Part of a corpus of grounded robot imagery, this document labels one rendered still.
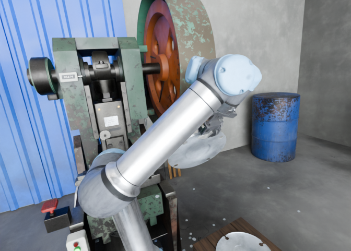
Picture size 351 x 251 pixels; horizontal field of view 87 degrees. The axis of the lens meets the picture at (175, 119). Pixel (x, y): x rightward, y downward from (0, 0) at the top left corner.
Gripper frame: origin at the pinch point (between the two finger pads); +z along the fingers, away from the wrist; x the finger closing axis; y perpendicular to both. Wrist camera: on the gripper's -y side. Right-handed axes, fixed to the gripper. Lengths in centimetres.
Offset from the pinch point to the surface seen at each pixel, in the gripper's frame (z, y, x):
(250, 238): 47, -29, 50
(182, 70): -11.8, 1.5, -25.6
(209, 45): -19.5, -12.5, -31.2
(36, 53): 84, 62, -160
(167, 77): 14, -10, -47
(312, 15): 9, -315, -144
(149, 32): 9, -11, -84
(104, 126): 33, 30, -33
